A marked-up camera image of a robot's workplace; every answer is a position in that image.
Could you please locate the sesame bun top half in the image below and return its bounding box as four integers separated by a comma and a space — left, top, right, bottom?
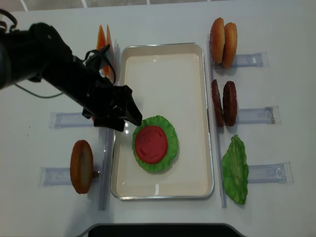
209, 17, 225, 63

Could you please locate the brown meat patty right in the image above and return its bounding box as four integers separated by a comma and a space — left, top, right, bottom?
223, 81, 237, 126

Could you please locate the grey thin cable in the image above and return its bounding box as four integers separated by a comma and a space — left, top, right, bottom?
14, 83, 64, 99

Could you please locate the bun half lower left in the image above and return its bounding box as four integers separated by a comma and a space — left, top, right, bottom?
70, 140, 93, 194

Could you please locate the brown meat patty left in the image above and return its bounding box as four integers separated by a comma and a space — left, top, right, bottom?
211, 79, 224, 127

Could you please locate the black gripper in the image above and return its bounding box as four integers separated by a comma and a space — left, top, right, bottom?
81, 78, 142, 132

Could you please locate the green lettuce leaf on tray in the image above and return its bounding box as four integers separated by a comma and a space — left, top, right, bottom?
132, 115, 178, 173

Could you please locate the orange cheese slice right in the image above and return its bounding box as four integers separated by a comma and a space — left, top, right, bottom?
106, 25, 114, 82

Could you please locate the green lettuce leaf upright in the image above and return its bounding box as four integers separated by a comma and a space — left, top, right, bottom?
222, 135, 249, 205

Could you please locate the white metal tray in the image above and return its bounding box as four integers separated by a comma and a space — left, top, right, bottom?
111, 43, 214, 199

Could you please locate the black base at bottom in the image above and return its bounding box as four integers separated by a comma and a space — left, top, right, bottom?
88, 224, 240, 237

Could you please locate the brown meat patty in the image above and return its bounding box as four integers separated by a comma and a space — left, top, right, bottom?
223, 81, 237, 126
211, 79, 224, 127

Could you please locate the bun bottom half upper right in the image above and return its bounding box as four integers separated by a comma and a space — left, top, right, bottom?
221, 22, 237, 69

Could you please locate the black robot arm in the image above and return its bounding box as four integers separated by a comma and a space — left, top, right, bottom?
0, 23, 141, 124

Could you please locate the black camera cable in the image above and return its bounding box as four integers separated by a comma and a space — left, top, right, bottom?
83, 43, 116, 86

